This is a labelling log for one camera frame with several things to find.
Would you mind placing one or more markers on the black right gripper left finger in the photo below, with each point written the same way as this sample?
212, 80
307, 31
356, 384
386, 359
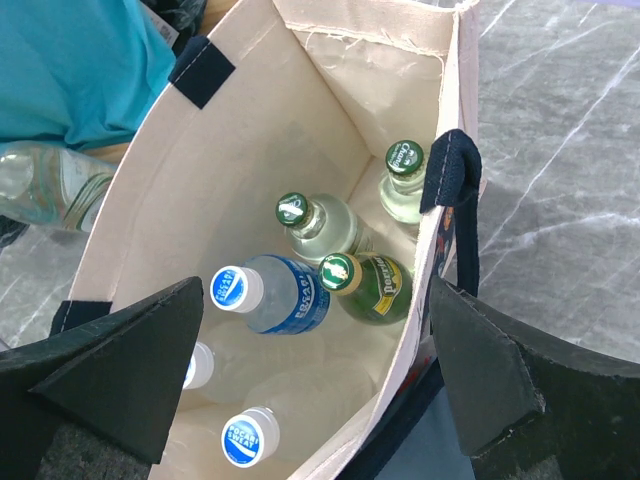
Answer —
97, 401

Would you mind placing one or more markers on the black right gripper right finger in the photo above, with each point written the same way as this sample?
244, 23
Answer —
529, 405

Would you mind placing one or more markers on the clear Chang soda bottle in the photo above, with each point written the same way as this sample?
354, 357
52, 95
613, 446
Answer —
321, 224
53, 186
401, 187

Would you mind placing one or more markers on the cream canvas tote bag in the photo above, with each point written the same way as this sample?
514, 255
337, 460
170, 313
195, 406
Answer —
307, 96

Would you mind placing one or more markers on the pocari sweat bottle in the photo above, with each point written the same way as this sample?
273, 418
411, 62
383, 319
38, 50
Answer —
291, 415
230, 359
274, 295

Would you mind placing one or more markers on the Pocari Sweat bottle upper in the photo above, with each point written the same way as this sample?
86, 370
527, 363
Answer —
274, 295

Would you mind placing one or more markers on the Pocari Sweat bottle lower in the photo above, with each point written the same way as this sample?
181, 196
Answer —
291, 415

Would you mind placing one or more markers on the green Perrier glass bottle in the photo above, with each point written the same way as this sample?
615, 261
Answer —
372, 288

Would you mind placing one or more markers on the turquoise hanging shirt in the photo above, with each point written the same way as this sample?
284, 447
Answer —
83, 74

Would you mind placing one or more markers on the dark floral hanging garment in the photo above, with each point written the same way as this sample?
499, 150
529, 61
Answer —
184, 16

